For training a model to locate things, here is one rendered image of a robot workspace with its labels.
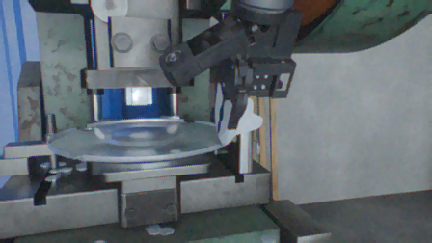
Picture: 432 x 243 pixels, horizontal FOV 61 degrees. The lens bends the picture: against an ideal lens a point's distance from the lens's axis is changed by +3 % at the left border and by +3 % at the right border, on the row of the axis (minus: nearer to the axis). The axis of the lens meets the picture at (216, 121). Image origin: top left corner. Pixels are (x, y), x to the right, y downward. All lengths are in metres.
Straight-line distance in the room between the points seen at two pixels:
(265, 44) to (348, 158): 2.02
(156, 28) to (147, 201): 0.28
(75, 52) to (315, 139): 1.68
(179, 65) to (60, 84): 0.51
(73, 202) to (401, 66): 2.25
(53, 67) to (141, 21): 0.34
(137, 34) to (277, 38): 0.24
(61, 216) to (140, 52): 0.28
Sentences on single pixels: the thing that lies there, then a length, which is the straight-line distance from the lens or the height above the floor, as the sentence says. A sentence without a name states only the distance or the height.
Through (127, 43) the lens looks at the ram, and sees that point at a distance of 0.59.
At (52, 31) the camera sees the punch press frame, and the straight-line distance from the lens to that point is 0.90.
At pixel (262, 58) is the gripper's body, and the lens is 0.46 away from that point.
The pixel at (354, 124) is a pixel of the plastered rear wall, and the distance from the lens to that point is 2.41.
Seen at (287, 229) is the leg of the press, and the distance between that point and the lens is 0.61.
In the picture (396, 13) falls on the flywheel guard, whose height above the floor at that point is 0.98.
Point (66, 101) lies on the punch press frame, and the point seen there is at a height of 0.81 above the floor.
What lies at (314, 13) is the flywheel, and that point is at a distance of 0.74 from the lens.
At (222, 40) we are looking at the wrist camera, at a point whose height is 0.93.
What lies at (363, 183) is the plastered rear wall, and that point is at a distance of 2.57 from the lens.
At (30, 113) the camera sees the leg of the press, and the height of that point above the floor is 0.78.
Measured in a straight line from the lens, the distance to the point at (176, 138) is 0.57.
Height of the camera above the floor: 0.91
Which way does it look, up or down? 10 degrees down
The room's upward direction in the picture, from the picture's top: straight up
